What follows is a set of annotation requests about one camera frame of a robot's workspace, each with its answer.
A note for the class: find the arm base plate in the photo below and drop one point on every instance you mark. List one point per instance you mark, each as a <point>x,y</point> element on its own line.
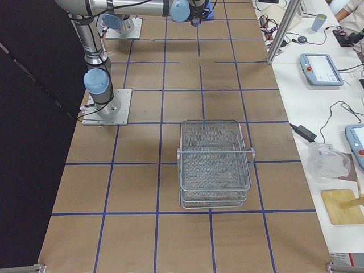
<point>115,113</point>
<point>134,34</point>

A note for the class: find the near teach pendant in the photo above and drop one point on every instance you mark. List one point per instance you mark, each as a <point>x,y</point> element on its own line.
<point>354,136</point>

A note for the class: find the far teach pendant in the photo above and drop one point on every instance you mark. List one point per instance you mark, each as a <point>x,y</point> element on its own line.
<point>320,70</point>

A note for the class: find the teach pendant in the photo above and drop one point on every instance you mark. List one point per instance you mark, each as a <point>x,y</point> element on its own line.
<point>354,136</point>
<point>320,70</point>

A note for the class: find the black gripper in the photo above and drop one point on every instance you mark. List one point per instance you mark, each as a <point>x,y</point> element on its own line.
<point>195,11</point>

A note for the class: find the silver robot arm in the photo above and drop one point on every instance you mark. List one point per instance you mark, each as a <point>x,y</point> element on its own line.
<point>82,14</point>
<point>120,23</point>

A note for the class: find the aluminium frame post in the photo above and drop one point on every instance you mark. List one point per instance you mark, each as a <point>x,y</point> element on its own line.
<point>282,29</point>

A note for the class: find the clear plastic bag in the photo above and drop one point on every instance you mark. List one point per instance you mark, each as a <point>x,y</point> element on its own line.
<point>325,163</point>

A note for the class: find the blue plastic tray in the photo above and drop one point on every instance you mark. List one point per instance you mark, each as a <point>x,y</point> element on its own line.
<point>210,13</point>

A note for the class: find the wire mesh shelf basket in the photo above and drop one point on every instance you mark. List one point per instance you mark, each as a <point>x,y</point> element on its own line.
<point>213,164</point>

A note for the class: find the black power adapter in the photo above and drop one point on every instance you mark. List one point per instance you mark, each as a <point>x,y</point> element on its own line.
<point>304,133</point>

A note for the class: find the wooden cutting board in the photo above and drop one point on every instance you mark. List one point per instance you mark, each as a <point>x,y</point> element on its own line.
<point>343,207</point>

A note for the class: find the blue cup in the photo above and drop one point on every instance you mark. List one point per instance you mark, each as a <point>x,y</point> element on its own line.
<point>318,22</point>

